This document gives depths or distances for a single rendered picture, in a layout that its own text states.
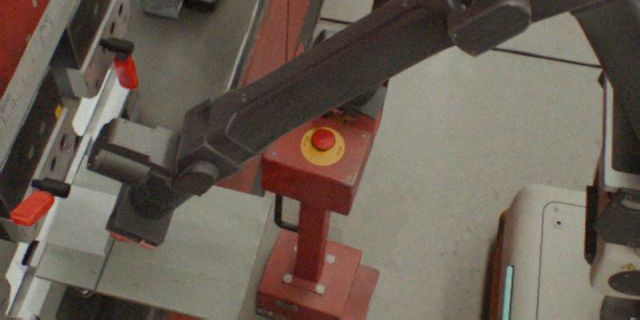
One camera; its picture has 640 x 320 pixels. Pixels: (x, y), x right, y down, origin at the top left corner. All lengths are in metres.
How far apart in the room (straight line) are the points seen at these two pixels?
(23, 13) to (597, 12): 0.53
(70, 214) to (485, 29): 0.67
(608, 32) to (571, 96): 1.80
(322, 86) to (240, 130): 0.11
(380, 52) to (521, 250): 1.28
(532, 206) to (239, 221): 1.02
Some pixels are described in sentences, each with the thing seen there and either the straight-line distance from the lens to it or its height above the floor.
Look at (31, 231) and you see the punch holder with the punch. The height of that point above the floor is 1.15.
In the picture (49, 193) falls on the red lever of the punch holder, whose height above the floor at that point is 1.22.
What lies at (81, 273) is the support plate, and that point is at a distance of 1.24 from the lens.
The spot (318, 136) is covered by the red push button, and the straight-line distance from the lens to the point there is 1.52.
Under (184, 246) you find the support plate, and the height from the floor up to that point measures 1.00.
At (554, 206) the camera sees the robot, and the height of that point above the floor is 0.28.
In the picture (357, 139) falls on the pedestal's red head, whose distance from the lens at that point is 1.56.
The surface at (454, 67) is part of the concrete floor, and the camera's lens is 2.62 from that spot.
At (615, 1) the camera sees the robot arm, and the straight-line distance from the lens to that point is 0.83.
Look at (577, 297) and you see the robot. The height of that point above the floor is 0.28.
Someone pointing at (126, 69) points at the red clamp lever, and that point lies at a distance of 1.19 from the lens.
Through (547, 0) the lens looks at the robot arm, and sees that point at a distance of 0.80.
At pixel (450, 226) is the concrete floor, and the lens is 2.38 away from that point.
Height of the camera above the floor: 2.13
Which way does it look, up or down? 60 degrees down
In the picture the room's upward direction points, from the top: 6 degrees clockwise
